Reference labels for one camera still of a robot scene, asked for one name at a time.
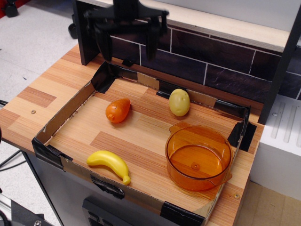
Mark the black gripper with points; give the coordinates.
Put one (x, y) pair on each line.
(124, 17)

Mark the white grooved block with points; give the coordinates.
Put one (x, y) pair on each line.
(277, 163)

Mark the black metal bracket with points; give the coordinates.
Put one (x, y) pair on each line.
(13, 214)

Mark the black office chair wheel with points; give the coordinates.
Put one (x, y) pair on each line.
(72, 28)

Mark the orange toy carrot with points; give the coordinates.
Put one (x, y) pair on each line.
(118, 110)

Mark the yellow toy potato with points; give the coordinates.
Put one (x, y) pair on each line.
(179, 102)

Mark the cardboard fence with black tape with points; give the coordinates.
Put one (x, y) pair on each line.
(152, 198)

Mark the dark brick backsplash panel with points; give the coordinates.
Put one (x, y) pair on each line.
(227, 58)

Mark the black stand foot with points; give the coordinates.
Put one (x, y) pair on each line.
(9, 8)

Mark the orange transparent plastic pot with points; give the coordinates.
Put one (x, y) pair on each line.
(198, 158)

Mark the yellow toy banana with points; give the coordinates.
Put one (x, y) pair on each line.
(112, 161)

